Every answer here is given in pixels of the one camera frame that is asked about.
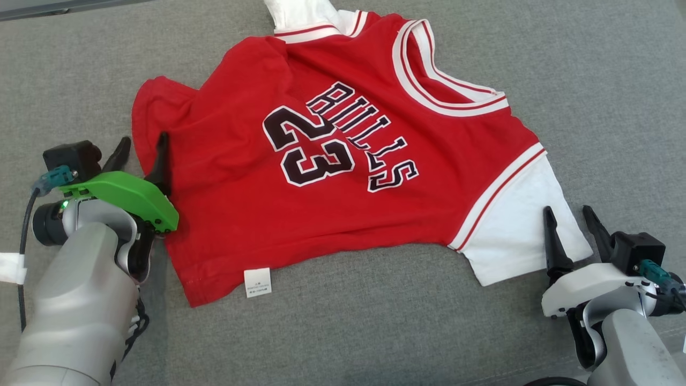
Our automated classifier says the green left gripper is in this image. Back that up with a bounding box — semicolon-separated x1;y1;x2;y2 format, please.
59;132;180;282

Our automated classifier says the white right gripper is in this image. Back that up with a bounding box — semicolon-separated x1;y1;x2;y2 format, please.
541;205;657;370

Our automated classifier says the red Bulls basketball jersey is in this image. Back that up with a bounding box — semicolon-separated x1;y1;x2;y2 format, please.
131;0;594;308

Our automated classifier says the grey fabric sofa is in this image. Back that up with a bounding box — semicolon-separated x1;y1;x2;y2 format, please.
0;0;686;386

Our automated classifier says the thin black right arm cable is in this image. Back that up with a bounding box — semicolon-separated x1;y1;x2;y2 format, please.
523;375;590;386

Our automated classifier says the white left cable tape tag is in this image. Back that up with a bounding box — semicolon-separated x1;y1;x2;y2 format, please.
0;254;27;285

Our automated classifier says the grey partition base rail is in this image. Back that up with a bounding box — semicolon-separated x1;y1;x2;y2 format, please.
0;0;153;22

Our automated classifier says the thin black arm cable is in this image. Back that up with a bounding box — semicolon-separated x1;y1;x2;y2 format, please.
523;375;590;386
110;298;151;376

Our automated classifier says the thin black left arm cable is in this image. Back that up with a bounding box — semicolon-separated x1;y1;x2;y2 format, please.
110;298;151;376

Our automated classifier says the left camera cable teal plug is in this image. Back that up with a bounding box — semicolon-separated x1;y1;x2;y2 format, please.
18;165;77;333

